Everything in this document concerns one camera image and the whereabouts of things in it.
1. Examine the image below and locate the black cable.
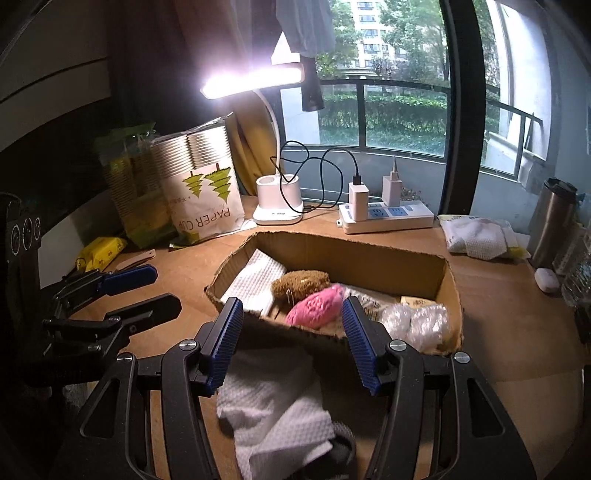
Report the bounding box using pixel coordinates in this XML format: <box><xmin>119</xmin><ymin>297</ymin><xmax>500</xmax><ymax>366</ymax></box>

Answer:
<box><xmin>269</xmin><ymin>141</ymin><xmax>360</xmax><ymax>214</ymax></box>

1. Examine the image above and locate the pink plush toy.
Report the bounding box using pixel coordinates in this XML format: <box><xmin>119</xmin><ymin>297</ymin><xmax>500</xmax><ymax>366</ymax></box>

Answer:
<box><xmin>285</xmin><ymin>284</ymin><xmax>346</xmax><ymax>329</ymax></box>

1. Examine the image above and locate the white desk lamp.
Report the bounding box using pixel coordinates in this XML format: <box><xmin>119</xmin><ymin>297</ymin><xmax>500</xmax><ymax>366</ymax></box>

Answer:
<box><xmin>199</xmin><ymin>62</ymin><xmax>306</xmax><ymax>227</ymax></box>

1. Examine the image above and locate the white power strip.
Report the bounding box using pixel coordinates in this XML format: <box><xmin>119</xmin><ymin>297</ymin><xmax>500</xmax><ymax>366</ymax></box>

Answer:
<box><xmin>337</xmin><ymin>200</ymin><xmax>435</xmax><ymax>235</ymax></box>

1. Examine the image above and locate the cardboard box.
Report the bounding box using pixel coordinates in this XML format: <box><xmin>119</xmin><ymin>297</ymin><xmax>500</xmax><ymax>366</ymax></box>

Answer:
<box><xmin>204</xmin><ymin>231</ymin><xmax>464</xmax><ymax>357</ymax></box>

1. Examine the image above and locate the hanging dark garment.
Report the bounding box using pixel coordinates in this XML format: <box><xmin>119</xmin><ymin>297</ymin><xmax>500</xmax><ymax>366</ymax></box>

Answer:
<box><xmin>274</xmin><ymin>0</ymin><xmax>338</xmax><ymax>112</ymax></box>

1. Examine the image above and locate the yellow print tissue packet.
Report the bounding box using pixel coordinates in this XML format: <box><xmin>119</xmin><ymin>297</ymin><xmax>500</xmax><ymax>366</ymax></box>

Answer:
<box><xmin>399</xmin><ymin>295</ymin><xmax>437</xmax><ymax>310</ymax></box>

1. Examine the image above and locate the steel thermos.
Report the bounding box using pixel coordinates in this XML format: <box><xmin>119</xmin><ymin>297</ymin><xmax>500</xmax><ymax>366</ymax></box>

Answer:
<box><xmin>526</xmin><ymin>178</ymin><xmax>580</xmax><ymax>271</ymax></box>

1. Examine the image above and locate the small black object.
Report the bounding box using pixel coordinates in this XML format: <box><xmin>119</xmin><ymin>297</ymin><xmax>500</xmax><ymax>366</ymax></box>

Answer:
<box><xmin>573</xmin><ymin>307</ymin><xmax>591</xmax><ymax>344</ymax></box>

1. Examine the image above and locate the clear water bottle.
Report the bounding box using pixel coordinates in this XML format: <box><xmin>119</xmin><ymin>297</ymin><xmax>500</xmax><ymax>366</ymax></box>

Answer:
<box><xmin>551</xmin><ymin>222</ymin><xmax>591</xmax><ymax>308</ymax></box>

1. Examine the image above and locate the green paper cup package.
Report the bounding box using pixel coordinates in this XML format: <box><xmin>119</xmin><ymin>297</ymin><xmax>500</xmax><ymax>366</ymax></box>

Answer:
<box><xmin>95</xmin><ymin>122</ymin><xmax>178</xmax><ymax>247</ymax></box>

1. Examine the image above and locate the grey sock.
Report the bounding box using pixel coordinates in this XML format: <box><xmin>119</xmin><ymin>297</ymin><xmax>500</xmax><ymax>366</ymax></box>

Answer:
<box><xmin>295</xmin><ymin>420</ymin><xmax>357</xmax><ymax>480</ymax></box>

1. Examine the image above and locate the beige curtain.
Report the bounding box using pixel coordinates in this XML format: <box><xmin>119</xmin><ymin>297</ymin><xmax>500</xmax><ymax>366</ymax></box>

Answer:
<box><xmin>228</xmin><ymin>92</ymin><xmax>278</xmax><ymax>195</ymax></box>

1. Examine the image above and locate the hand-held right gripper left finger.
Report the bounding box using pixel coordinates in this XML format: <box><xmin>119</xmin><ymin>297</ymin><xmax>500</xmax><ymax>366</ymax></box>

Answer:
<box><xmin>51</xmin><ymin>298</ymin><xmax>245</xmax><ymax>480</ymax></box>

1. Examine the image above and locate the white charger with cable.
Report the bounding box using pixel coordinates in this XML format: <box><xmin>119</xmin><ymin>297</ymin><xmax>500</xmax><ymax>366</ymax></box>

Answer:
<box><xmin>347</xmin><ymin>173</ymin><xmax>370</xmax><ymax>222</ymax></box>

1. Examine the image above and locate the black balcony railing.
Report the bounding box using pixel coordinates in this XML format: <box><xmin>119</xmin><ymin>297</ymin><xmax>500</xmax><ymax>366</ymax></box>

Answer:
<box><xmin>318</xmin><ymin>76</ymin><xmax>546</xmax><ymax>178</ymax></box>

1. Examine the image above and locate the white cloth bag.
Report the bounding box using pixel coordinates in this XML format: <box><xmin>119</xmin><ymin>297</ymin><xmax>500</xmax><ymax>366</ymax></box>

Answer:
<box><xmin>436</xmin><ymin>213</ymin><xmax>532</xmax><ymax>261</ymax></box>

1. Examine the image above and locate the white earbuds case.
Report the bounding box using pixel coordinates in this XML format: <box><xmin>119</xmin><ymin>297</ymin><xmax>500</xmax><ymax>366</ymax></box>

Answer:
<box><xmin>534</xmin><ymin>268</ymin><xmax>561</xmax><ymax>295</ymax></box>

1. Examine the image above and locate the black window frame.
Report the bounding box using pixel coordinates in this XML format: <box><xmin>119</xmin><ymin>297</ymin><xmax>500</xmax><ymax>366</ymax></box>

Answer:
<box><xmin>438</xmin><ymin>0</ymin><xmax>490</xmax><ymax>215</ymax></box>

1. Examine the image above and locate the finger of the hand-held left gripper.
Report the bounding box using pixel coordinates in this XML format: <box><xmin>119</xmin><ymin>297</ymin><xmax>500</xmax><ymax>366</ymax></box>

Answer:
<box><xmin>60</xmin><ymin>264</ymin><xmax>158</xmax><ymax>305</ymax></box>
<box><xmin>44</xmin><ymin>293</ymin><xmax>182</xmax><ymax>365</ymax></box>

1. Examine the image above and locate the white waffle cloth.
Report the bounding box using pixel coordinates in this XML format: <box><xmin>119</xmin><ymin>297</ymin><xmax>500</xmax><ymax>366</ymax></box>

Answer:
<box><xmin>216</xmin><ymin>348</ymin><xmax>335</xmax><ymax>480</ymax></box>
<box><xmin>221</xmin><ymin>249</ymin><xmax>287</xmax><ymax>317</ymax></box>

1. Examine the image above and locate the white plug adapter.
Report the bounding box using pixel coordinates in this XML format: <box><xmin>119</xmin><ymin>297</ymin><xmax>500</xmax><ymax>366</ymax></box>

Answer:
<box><xmin>381</xmin><ymin>157</ymin><xmax>402</xmax><ymax>208</ymax></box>

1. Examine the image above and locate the white paper cup package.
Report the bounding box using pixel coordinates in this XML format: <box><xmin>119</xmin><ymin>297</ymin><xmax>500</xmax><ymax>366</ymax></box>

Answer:
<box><xmin>150</xmin><ymin>115</ymin><xmax>245</xmax><ymax>247</ymax></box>

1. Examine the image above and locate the dark curtain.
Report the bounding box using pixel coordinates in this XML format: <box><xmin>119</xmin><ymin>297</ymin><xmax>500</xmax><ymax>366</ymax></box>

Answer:
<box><xmin>108</xmin><ymin>0</ymin><xmax>278</xmax><ymax>139</ymax></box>

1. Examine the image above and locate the clear plastic packet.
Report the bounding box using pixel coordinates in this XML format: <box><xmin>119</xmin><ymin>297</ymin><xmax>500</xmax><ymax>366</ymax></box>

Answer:
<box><xmin>342</xmin><ymin>284</ymin><xmax>389</xmax><ymax>321</ymax></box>

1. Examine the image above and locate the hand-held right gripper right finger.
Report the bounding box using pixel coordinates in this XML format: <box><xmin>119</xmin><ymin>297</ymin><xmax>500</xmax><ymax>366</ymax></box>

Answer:
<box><xmin>341</xmin><ymin>296</ymin><xmax>539</xmax><ymax>480</ymax></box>

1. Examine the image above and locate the bubble wrap piece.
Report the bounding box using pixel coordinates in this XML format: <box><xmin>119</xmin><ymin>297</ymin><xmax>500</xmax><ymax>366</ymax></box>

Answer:
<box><xmin>409</xmin><ymin>305</ymin><xmax>453</xmax><ymax>354</ymax></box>
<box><xmin>379</xmin><ymin>305</ymin><xmax>414</xmax><ymax>342</ymax></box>

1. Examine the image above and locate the brown loofah sponge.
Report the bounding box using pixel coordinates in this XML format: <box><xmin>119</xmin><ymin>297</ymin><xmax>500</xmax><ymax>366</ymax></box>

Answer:
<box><xmin>270</xmin><ymin>270</ymin><xmax>331</xmax><ymax>303</ymax></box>

